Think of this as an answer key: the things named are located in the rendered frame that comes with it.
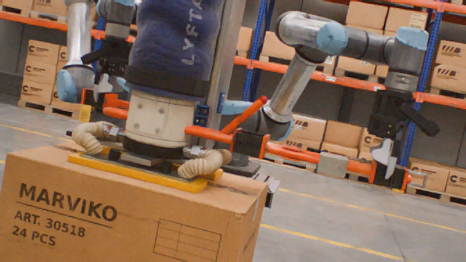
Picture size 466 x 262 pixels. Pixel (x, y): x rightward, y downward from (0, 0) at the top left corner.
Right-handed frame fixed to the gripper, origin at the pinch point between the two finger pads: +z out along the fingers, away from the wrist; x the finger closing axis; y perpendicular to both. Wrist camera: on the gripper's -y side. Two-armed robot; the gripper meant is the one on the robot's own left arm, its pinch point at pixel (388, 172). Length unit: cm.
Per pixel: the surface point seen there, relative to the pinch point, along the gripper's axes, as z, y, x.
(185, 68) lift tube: -15, 53, 9
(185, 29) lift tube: -24, 55, 9
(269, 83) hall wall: 2, 146, -844
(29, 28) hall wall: -9, 652, -835
